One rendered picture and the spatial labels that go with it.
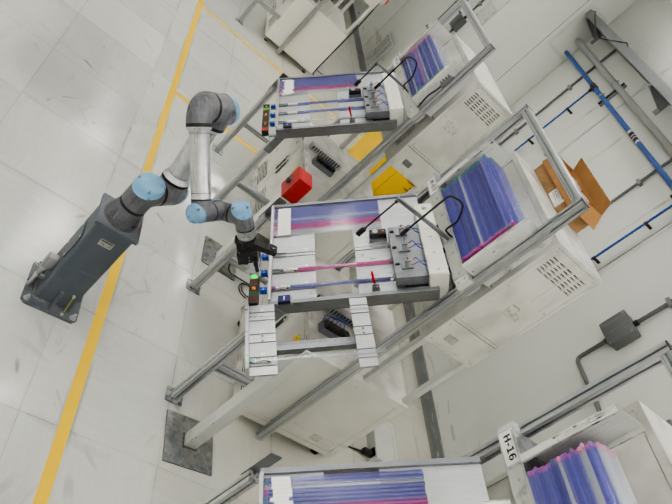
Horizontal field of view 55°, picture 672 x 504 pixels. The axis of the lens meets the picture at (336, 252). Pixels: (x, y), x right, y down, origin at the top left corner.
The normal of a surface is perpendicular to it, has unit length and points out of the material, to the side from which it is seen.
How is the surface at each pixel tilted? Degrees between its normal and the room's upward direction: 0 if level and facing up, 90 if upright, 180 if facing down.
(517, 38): 90
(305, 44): 90
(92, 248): 90
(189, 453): 0
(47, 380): 0
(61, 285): 90
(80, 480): 0
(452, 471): 45
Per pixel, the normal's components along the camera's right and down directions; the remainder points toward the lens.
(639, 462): -0.73, -0.51
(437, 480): -0.02, -0.77
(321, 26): 0.05, 0.64
